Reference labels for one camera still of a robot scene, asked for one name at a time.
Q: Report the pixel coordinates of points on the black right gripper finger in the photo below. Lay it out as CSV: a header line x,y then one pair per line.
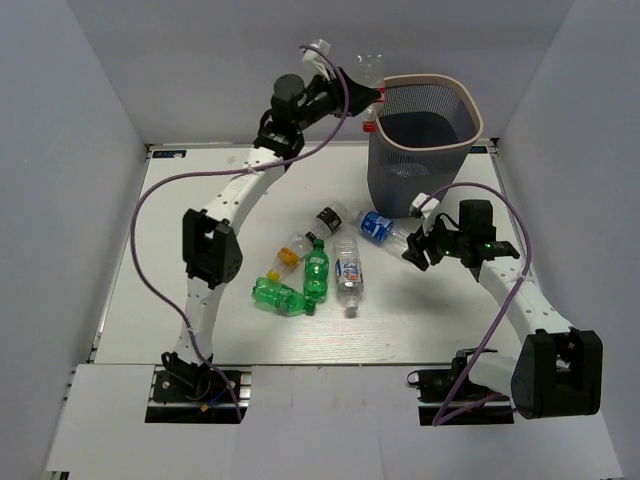
x,y
417,255
416,238

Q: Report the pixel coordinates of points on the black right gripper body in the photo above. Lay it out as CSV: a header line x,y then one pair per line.
x,y
444,241

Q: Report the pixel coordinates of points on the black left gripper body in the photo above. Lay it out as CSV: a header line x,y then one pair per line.
x,y
326,99

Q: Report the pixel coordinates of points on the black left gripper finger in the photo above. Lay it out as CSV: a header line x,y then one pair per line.
x,y
358,91
357,107

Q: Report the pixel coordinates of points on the clear bottle red label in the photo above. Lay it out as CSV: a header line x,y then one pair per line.
x,y
371,75

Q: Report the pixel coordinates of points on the clear bottle blue orange label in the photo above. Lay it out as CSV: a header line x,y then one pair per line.
x,y
348,270

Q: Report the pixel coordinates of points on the clear bottle yellow label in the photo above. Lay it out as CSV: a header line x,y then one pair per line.
x,y
289,256

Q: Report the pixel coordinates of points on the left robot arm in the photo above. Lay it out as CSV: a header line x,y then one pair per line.
x,y
210,247

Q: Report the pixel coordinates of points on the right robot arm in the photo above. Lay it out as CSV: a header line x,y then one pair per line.
x,y
558,372

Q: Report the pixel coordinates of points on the grey mesh waste bin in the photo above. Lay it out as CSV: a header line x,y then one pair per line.
x,y
424,131

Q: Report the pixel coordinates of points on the clear bottle black label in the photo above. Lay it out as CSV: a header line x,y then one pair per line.
x,y
327,222

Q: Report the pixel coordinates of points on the green Sprite bottle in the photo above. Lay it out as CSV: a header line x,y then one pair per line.
x,y
316,272

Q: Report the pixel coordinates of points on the green bottle lying sideways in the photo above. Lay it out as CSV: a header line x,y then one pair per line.
x,y
281,299

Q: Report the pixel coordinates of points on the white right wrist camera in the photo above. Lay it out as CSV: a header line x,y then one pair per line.
x,y
424,206

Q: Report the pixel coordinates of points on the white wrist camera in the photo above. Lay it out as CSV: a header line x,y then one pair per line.
x,y
315,63
424,206

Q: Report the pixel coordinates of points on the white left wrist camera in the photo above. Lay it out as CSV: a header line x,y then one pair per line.
x,y
315,63

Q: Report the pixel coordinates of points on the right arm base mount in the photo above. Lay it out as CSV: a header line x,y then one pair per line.
x,y
433,386

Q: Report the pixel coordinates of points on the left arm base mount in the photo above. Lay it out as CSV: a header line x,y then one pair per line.
x,y
172,401

